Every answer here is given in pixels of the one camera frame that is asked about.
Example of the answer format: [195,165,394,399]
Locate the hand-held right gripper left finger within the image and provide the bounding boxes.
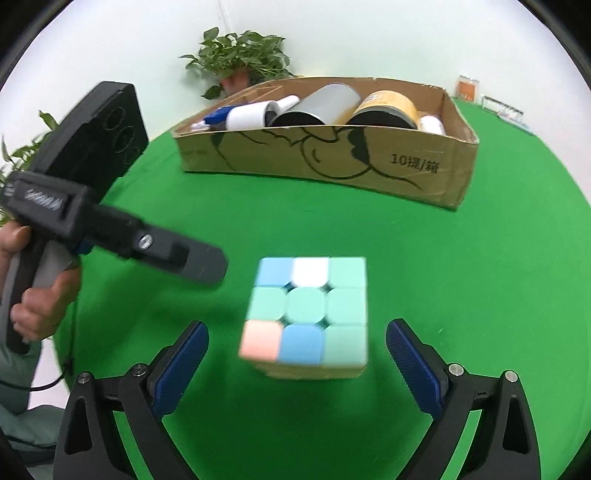
[53,320,211,480]

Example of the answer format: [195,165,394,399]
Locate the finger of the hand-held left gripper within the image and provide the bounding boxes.
[134,222,230,291]

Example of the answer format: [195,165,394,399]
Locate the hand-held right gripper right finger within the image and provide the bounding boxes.
[385,318,541,480]

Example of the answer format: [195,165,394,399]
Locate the pastel puzzle cube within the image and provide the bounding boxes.
[239,256,370,380]

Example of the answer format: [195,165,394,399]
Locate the printed cardboard box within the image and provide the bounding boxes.
[172,76,481,212]

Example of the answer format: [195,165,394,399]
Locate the silver cylindrical can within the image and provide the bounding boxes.
[270,83,363,127]

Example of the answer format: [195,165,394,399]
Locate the white spray bottle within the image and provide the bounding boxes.
[418,115,448,136]

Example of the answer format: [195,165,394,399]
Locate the person's left hand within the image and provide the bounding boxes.
[0,225,83,343]

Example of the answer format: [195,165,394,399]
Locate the large-leaf pothos plant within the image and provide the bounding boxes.
[0,111,61,227]

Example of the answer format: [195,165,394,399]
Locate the green tablecloth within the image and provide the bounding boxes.
[51,97,591,480]

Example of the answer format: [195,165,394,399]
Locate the blue white small object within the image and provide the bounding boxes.
[191,106,232,132]

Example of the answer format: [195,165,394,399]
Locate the white handheld fan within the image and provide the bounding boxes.
[225,95,301,131]

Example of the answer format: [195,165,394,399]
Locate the person's grey pants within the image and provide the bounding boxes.
[0,406,65,455]

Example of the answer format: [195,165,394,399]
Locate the small potted green plant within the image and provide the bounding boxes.
[179,28,296,100]

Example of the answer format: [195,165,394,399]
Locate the black canister with yellow label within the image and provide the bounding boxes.
[346,90,419,130]

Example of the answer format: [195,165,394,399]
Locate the clear acrylic box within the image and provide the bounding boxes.
[481,95,536,136]

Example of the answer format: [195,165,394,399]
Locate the orange packet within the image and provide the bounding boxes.
[455,74,481,102]

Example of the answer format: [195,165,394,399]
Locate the black cable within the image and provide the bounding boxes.
[28,357,77,393]

